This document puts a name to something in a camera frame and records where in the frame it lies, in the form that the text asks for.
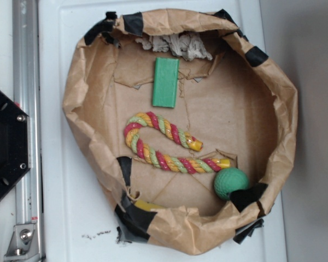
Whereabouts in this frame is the green rectangular block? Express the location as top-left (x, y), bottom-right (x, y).
top-left (152, 57), bottom-right (179, 108)

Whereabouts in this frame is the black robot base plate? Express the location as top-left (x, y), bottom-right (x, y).
top-left (0, 90), bottom-right (30, 201)

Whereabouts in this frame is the crumpled grey cloth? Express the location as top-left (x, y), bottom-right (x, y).
top-left (135, 32), bottom-right (213, 61)

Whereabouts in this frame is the white tray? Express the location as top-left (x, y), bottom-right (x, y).
top-left (38, 1), bottom-right (287, 261)

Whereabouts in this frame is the brown paper bag bin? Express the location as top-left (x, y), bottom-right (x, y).
top-left (63, 9), bottom-right (298, 255)

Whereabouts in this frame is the red yellow green rope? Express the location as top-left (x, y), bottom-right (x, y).
top-left (123, 111), bottom-right (231, 174)

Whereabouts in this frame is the metal corner bracket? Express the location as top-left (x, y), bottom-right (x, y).
top-left (4, 223), bottom-right (39, 261)

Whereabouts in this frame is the yellow block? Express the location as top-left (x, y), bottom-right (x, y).
top-left (134, 199), bottom-right (165, 212)

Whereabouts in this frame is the green dimpled ball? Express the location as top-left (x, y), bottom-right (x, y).
top-left (214, 168), bottom-right (249, 200)

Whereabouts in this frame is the aluminium extrusion rail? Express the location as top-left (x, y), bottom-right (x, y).
top-left (12, 1), bottom-right (44, 225)

